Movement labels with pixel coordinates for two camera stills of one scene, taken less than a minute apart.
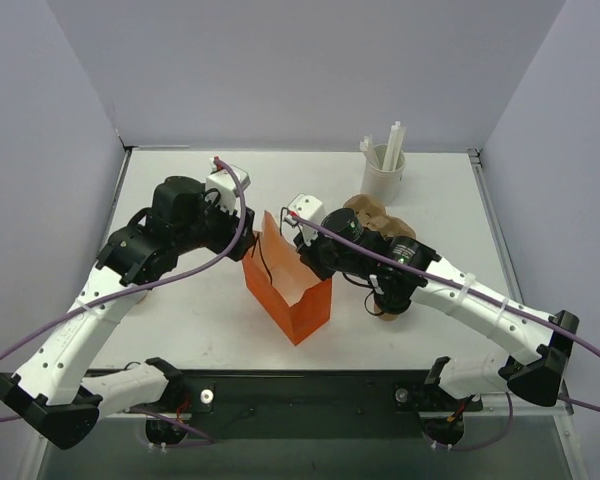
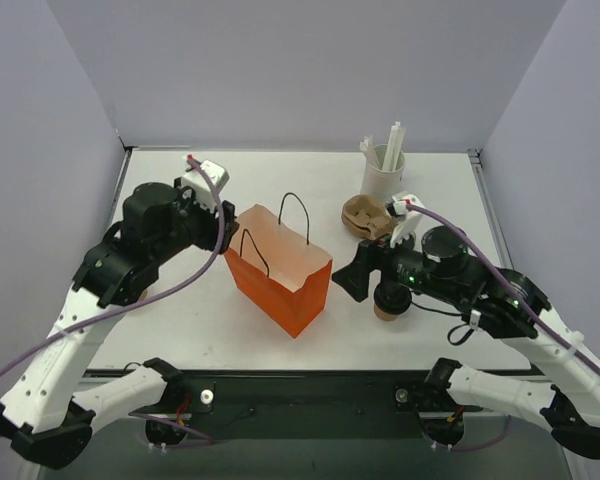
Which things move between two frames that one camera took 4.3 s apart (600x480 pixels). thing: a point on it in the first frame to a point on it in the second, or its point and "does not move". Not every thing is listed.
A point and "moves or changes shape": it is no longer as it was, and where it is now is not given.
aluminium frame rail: [476, 157] does not move
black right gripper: [310, 255] to [366, 261]
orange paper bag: [297, 293] moves or changes shape
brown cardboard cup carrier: [372, 212] does not move
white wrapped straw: [394, 146] does not move
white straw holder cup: [380, 183] does not move
